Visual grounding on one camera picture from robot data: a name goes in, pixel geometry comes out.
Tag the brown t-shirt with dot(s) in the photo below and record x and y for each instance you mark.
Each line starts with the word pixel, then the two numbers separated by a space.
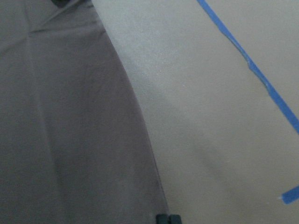
pixel 74 148

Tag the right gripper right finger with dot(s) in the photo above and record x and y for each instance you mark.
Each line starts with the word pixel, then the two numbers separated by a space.
pixel 175 219

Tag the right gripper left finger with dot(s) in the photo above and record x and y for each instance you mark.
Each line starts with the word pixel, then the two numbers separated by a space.
pixel 162 219

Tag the brown paper table cover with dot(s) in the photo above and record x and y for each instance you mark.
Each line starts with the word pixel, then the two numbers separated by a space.
pixel 224 150

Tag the blue tape grid lines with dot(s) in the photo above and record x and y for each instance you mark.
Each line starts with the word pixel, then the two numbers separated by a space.
pixel 277 99

